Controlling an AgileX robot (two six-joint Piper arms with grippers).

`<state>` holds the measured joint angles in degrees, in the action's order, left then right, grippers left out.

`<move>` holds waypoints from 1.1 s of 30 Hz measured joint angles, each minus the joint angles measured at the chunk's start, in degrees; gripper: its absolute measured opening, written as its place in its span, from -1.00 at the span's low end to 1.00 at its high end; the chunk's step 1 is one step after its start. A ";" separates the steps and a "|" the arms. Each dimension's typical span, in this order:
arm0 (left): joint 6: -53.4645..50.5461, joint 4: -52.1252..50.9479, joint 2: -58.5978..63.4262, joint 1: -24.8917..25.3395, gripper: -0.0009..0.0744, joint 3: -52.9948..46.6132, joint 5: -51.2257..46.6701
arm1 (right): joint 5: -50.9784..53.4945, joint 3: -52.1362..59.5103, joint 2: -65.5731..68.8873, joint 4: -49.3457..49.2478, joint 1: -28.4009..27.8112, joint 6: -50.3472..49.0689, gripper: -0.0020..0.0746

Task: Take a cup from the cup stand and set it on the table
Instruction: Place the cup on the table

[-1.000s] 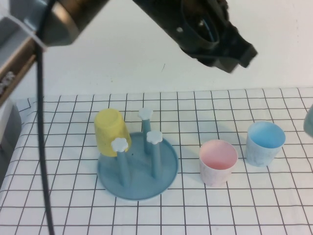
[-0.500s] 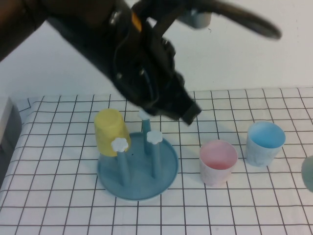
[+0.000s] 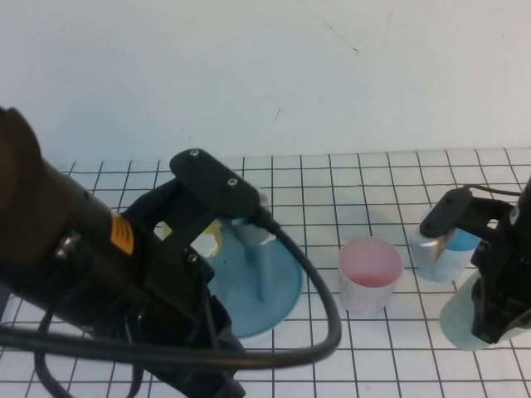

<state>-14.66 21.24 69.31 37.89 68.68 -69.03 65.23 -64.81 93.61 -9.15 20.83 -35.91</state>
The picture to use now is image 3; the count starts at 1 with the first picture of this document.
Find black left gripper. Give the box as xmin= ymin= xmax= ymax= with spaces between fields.
xmin=124 ymin=230 xmax=246 ymax=398

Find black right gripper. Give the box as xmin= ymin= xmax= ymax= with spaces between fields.
xmin=470 ymin=222 xmax=531 ymax=346

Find light blue plastic cup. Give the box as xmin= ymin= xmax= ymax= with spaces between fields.
xmin=410 ymin=206 xmax=485 ymax=284

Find blue cup stand white caps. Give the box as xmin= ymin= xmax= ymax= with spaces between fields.
xmin=198 ymin=223 xmax=304 ymax=342

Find yellow plastic cup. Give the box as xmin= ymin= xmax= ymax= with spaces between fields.
xmin=159 ymin=221 xmax=224 ymax=255

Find pink plastic cup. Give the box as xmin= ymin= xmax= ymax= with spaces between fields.
xmin=338 ymin=235 xmax=405 ymax=318

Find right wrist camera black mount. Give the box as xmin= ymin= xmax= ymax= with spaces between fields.
xmin=418 ymin=185 xmax=515 ymax=263

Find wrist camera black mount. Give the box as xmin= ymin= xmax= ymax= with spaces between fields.
xmin=124 ymin=148 xmax=277 ymax=258
xmin=418 ymin=185 xmax=515 ymax=263

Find black right camera cable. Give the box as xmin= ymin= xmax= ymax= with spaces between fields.
xmin=468 ymin=184 xmax=524 ymax=198

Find thin black cable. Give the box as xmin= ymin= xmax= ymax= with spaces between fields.
xmin=32 ymin=308 xmax=146 ymax=398

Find thick black cable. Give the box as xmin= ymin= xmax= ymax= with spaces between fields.
xmin=0 ymin=202 xmax=343 ymax=370

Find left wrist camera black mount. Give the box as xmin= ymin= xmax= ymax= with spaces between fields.
xmin=124 ymin=148 xmax=277 ymax=258

